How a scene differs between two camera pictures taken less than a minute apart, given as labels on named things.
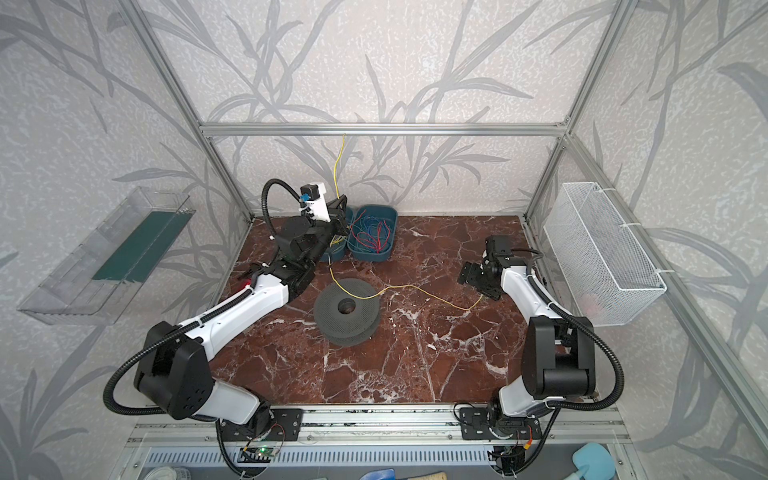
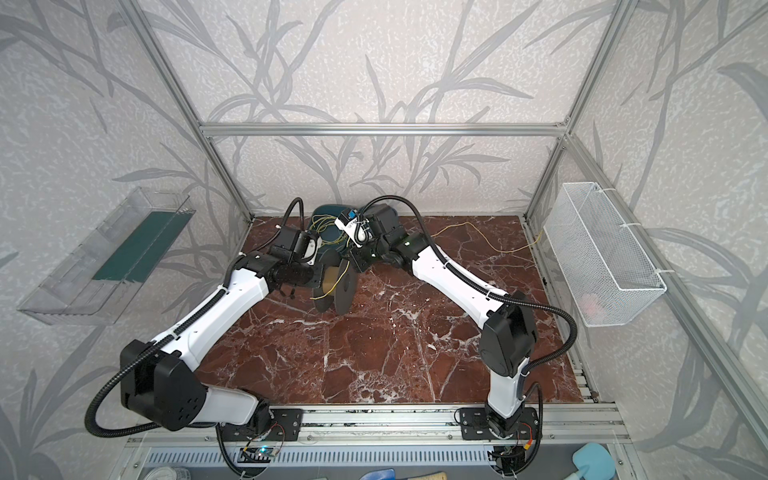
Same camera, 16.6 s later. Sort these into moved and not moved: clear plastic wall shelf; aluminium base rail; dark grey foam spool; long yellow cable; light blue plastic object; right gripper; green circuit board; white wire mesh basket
Moved: long yellow cable; dark grey foam spool; right gripper
Not moved: aluminium base rail; light blue plastic object; green circuit board; clear plastic wall shelf; white wire mesh basket
